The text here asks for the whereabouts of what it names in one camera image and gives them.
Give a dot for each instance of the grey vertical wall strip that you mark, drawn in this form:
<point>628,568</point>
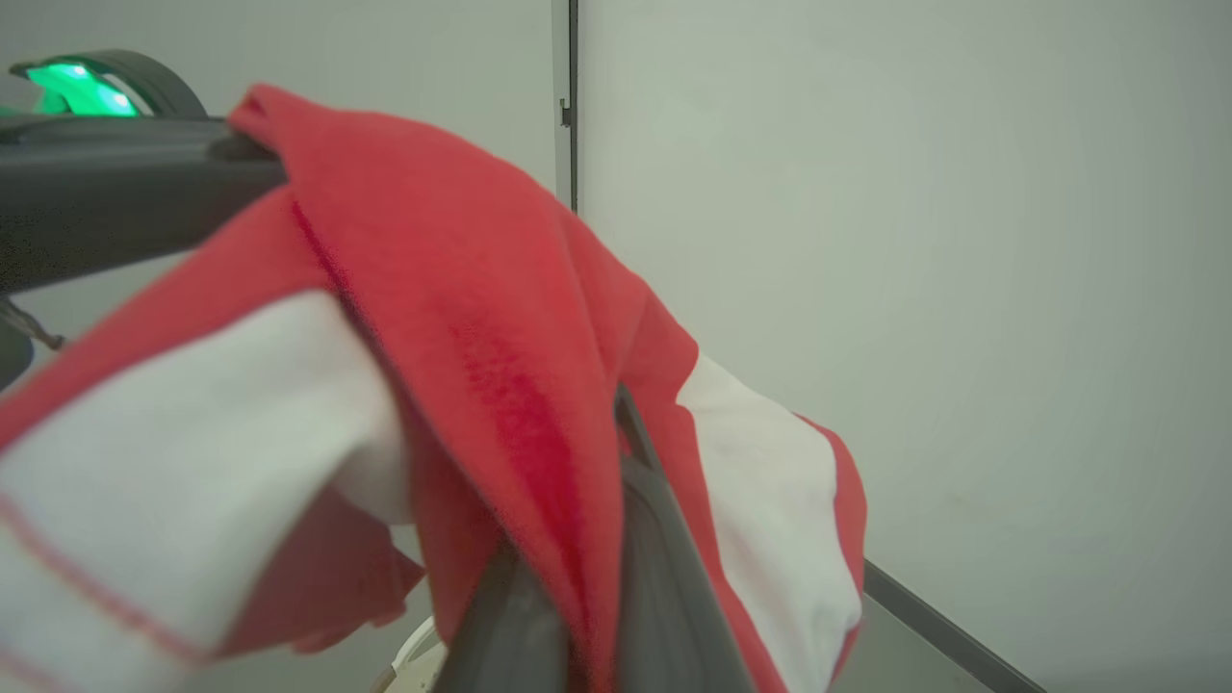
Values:
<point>564,96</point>

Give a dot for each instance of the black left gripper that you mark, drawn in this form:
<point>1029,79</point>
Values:
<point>159,85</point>

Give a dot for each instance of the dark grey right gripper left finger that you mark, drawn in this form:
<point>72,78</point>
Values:
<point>515,635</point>

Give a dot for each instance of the dark grey skirting board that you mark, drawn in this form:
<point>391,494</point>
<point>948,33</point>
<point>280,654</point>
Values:
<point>953,630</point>

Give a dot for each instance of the red and white garment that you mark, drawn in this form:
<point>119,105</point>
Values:
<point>500,318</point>

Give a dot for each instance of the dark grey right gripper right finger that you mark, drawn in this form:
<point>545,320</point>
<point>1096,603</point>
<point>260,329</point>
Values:
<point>664,597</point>

